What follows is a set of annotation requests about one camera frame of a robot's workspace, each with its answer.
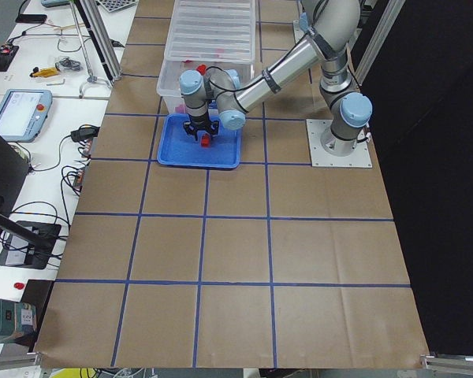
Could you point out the aluminium frame post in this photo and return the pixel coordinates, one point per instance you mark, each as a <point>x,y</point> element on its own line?
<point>93,22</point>

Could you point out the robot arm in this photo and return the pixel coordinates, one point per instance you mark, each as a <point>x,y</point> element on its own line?
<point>215,99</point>

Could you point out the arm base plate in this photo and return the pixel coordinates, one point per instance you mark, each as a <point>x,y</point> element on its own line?
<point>327,151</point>
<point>297,31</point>

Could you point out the teach pendant tablet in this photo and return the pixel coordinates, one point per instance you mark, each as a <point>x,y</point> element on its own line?
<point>22,114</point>

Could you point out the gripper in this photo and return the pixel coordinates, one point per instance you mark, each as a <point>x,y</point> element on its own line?
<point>197,126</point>

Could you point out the black monitor stand base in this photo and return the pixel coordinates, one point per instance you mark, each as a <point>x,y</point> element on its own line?
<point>19,253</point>

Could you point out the brown paper table cover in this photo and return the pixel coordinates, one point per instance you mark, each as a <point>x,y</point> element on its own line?
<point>275,263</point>

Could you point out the clear plastic box lid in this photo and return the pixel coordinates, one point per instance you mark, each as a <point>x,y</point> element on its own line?
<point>197,28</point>

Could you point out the red block in box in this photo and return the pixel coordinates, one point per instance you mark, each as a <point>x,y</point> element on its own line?
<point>180,109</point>

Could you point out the black power adapter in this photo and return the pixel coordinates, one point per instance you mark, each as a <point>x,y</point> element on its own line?
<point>84,132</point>

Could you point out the blue plastic tray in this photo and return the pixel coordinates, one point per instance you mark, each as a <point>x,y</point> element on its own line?
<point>177,148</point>

